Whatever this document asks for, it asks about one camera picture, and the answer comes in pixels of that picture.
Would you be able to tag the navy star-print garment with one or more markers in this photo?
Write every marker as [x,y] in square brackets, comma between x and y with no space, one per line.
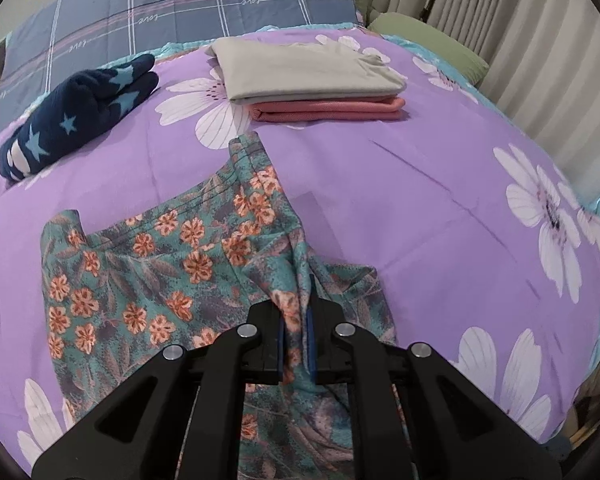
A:
[80,105]

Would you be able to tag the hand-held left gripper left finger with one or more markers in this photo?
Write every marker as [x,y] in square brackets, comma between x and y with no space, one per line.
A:
[280,345]

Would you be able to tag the beige pleated curtain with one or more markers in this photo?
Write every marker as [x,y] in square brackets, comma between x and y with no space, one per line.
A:
[505,20]

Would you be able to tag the beige folded garment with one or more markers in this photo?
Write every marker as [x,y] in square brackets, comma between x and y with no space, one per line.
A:
[300,70]

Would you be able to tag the pink folded garment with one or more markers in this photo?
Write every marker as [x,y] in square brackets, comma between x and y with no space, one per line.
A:
[330,110]

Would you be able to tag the purple floral bedsheet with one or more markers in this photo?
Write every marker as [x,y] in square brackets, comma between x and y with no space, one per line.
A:
[405,185]

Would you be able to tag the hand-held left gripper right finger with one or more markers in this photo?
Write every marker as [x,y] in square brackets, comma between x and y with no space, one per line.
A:
[310,345]

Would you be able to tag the teal floral shorts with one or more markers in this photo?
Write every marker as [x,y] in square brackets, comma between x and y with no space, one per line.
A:
[180,270]

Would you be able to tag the large green cushion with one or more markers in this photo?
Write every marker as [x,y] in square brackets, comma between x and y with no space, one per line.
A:
[430,42]

